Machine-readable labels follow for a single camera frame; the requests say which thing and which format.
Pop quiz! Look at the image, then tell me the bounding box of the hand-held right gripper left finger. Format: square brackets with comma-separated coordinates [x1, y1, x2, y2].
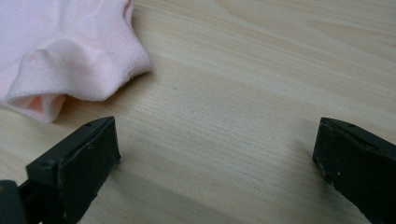
[18, 116, 122, 224]

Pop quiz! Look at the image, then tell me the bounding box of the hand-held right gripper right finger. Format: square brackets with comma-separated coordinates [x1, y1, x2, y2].
[312, 117, 396, 224]

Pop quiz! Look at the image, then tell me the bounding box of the pink sock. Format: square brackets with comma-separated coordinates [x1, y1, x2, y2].
[0, 0, 154, 124]

